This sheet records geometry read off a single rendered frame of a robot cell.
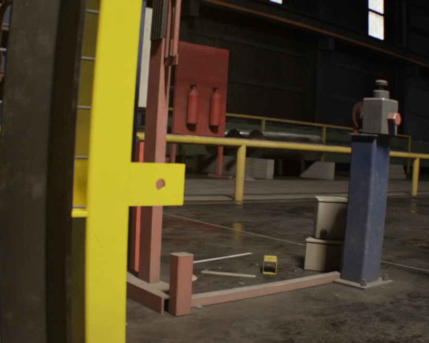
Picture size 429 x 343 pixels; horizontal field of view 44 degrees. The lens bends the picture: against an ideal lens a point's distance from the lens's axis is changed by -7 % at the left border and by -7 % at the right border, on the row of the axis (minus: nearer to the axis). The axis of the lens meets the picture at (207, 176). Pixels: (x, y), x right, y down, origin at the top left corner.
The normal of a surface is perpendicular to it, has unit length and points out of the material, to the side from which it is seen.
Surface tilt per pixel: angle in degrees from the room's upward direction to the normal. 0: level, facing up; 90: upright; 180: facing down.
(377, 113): 90
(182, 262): 90
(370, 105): 90
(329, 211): 90
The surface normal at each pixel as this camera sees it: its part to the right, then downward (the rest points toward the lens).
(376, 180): 0.61, 0.07
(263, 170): -0.79, -0.01
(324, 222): -0.08, 0.05
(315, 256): -0.40, 0.03
